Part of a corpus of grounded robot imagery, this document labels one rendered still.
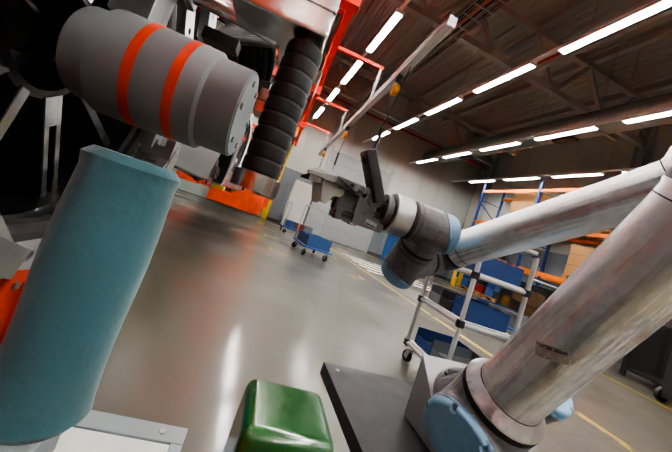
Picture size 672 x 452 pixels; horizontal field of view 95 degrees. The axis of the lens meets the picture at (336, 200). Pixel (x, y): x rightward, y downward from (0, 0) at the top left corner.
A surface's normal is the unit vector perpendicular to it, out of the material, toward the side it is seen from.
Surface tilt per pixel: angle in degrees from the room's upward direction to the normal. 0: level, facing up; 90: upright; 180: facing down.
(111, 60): 101
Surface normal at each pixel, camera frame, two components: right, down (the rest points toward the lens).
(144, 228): 0.90, 0.25
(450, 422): -0.82, 0.08
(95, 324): 0.78, 0.28
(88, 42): 0.18, 0.05
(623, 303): -0.66, 0.14
